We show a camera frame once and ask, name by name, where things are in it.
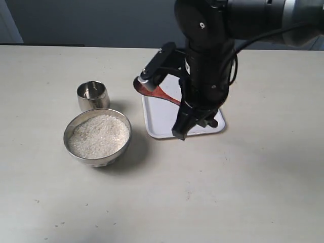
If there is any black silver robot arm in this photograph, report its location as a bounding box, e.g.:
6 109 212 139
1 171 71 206
172 1 323 140

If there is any small steel cup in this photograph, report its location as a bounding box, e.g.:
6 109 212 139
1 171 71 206
76 80 110 112

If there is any black cable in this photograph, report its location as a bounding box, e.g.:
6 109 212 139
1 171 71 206
219 21 308 86

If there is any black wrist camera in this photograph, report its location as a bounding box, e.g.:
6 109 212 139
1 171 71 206
138 42 185 92

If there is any red-brown wooden spoon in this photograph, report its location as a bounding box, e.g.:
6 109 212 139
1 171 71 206
133 76 180 106

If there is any steel bowl of rice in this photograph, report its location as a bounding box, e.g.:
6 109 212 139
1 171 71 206
63 109 132 168

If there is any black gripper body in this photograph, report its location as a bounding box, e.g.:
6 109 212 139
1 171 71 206
180 40 235 114

